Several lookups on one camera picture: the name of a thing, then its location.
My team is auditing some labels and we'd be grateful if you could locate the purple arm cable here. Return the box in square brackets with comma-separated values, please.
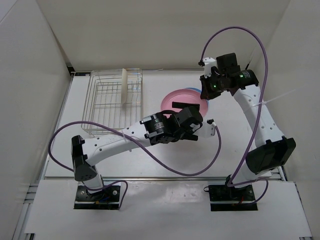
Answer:
[49, 121, 222, 209]
[198, 26, 270, 206]

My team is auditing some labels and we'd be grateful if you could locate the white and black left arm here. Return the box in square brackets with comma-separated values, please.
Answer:
[71, 106, 203, 200]

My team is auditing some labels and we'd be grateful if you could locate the aluminium table frame rail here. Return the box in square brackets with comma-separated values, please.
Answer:
[269, 166, 287, 182]

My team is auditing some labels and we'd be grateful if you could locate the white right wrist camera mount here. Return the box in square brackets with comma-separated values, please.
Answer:
[198, 57, 217, 78]

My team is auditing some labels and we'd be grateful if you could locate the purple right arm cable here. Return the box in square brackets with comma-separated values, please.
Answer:
[198, 26, 270, 206]

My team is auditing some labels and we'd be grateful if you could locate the cream plastic plate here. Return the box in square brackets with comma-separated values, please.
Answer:
[121, 68, 128, 105]

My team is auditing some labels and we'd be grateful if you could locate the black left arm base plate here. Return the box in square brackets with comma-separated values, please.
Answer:
[73, 182, 121, 210]

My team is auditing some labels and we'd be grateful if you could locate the pink plastic plate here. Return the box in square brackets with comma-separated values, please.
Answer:
[160, 88, 209, 117]

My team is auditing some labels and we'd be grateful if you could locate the chrome wire dish rack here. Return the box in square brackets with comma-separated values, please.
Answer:
[82, 68, 143, 131]

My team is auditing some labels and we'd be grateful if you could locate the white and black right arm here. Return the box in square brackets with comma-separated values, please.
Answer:
[199, 53, 296, 200]

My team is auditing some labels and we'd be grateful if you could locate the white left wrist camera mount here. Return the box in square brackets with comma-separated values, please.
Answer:
[198, 119, 217, 138]

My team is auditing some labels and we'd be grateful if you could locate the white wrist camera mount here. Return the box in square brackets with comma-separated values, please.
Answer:
[198, 119, 217, 138]
[198, 57, 217, 78]

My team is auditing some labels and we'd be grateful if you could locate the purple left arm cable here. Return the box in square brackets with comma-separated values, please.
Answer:
[49, 121, 222, 209]

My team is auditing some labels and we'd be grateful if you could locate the blue plastic plate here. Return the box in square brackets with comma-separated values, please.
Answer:
[185, 87, 201, 93]

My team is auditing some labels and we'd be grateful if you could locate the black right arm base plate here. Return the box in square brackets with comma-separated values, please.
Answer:
[203, 185, 258, 212]

